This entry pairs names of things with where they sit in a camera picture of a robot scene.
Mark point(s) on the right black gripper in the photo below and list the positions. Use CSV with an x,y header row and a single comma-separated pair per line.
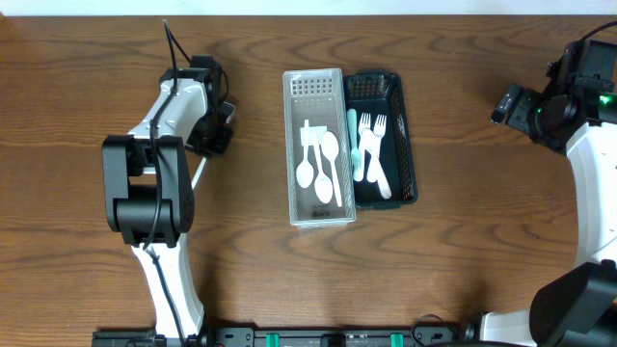
x,y
523,109

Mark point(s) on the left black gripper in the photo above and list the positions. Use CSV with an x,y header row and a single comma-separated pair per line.
x,y
212,136

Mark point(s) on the white plastic spoon bowl down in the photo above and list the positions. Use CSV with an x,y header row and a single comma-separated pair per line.
x,y
305,171

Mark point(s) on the white plastic spoon large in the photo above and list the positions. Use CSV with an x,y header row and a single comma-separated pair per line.
x,y
330,150

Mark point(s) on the white plastic fork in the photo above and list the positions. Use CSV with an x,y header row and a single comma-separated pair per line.
x,y
379,131
364,124

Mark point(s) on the mint green plastic fork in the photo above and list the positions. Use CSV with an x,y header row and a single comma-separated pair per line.
x,y
352,121

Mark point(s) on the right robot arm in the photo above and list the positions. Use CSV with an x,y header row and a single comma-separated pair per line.
x,y
577,309

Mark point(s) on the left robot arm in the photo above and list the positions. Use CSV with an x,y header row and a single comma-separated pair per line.
x,y
149,177

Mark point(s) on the white label in basket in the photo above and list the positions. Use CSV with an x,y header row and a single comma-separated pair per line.
x,y
318,131

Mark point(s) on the clear plastic basket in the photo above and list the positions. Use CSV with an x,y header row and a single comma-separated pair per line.
x,y
317,95

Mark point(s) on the dark green plastic basket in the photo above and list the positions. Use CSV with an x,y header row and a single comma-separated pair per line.
x,y
380,92

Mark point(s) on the black mounting rail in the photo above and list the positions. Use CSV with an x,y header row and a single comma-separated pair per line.
x,y
248,337

